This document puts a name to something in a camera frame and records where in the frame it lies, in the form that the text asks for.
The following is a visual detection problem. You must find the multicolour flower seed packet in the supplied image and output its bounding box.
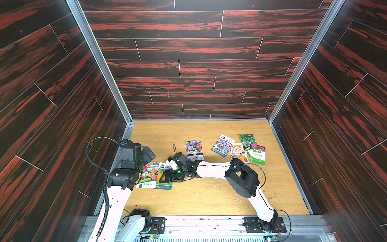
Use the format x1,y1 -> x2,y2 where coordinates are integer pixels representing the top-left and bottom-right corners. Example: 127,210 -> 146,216
136,162 -> 166,189

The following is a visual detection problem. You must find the pink aster seed packet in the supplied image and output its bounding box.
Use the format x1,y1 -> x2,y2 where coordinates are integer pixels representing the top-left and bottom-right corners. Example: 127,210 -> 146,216
185,140 -> 204,161

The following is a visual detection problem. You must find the yellow marigold seed packet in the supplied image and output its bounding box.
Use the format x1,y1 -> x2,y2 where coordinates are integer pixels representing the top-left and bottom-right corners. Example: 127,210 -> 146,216
156,169 -> 173,191

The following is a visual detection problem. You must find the purple flower seed packet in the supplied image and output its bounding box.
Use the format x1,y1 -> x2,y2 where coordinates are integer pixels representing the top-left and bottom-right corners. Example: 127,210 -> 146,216
211,135 -> 235,157

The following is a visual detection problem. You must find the pink striped shop seed packet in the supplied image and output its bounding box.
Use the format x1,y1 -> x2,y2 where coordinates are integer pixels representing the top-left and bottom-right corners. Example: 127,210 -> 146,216
230,143 -> 249,163

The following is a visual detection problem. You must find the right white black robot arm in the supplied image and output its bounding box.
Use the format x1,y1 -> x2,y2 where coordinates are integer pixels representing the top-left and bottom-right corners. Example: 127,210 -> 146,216
160,152 -> 278,233

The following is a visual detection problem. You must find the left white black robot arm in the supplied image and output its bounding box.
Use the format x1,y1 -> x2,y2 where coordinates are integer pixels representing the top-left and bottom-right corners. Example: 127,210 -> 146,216
85,139 -> 155,242

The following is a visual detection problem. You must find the dark green leaf seed packet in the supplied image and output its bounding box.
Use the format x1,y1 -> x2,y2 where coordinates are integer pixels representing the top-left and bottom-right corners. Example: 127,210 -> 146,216
238,134 -> 257,149

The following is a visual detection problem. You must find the green magenta seed packet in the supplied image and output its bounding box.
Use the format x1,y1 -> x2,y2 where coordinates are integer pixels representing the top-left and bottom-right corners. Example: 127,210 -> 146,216
247,144 -> 266,165

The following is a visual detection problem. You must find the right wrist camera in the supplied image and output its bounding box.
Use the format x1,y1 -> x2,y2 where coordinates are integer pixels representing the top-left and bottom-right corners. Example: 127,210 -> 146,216
159,160 -> 179,170

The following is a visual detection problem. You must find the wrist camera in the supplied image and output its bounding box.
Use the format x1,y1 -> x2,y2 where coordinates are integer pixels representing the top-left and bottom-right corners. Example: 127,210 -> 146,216
159,160 -> 179,170
121,139 -> 141,161

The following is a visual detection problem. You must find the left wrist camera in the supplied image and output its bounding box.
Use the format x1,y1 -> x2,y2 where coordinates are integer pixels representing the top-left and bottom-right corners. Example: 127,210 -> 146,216
121,139 -> 141,161

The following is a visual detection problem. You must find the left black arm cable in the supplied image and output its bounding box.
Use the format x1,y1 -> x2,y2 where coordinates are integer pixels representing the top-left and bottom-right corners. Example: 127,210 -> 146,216
85,137 -> 125,240

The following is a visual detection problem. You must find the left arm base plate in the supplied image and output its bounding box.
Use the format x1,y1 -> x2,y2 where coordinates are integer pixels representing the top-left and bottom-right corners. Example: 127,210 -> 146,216
141,216 -> 166,235

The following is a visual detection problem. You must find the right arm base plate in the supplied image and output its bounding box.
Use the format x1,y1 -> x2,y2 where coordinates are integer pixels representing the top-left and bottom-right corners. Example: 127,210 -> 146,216
242,216 -> 287,234

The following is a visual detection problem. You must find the front aluminium rail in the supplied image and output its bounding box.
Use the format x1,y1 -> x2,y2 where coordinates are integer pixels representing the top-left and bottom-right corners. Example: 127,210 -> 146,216
78,215 -> 337,242

